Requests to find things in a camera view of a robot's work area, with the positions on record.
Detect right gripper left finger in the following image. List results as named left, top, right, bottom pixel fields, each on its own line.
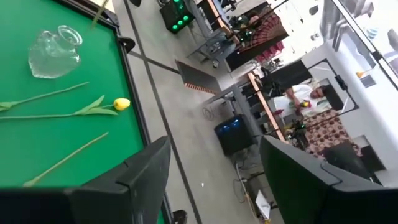
left=0, top=136, right=171, bottom=224

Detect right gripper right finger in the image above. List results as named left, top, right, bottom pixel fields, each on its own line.
left=259, top=135, right=398, bottom=224

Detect white artificial tulip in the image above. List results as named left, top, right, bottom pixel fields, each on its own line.
left=22, top=131, right=109, bottom=188

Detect yellow artificial tulip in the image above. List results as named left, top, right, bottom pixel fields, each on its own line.
left=0, top=95, right=131, bottom=121
left=90, top=0, right=110, bottom=30

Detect red artificial tulip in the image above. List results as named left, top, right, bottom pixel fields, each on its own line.
left=0, top=81, right=90, bottom=113

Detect diamond-cut glass vase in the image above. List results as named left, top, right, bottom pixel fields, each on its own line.
left=27, top=24, right=84, bottom=80

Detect black chair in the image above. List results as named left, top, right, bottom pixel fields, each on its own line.
left=323, top=141, right=374, bottom=181

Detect white paper sheet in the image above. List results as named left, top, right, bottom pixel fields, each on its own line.
left=254, top=189, right=272, bottom=220

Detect circle-patterned backdrop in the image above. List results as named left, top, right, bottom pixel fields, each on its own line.
left=292, top=107, right=363, bottom=156

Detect person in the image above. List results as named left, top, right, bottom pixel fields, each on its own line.
left=273, top=83, right=332, bottom=118
left=245, top=11, right=265, bottom=32

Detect black computer blue lights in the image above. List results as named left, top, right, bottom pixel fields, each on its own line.
left=213, top=113, right=259, bottom=157

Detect green table mat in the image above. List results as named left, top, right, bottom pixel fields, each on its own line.
left=0, top=0, right=165, bottom=224

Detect wood top workbench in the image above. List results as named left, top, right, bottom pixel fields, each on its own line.
left=186, top=0, right=240, bottom=60
left=205, top=71, right=287, bottom=144

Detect black ramp striped edge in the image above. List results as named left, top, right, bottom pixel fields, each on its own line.
left=174, top=59, right=222, bottom=96

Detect dark patterned backdrop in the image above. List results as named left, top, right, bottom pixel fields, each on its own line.
left=239, top=2, right=290, bottom=63

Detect black computer green lights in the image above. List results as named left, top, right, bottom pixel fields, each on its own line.
left=159, top=0, right=196, bottom=34

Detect black frame clamp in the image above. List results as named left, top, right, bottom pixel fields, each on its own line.
left=117, top=35, right=137, bottom=54
left=172, top=210, right=188, bottom=224

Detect black metal rig frame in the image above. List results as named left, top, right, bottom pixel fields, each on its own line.
left=306, top=57, right=360, bottom=118

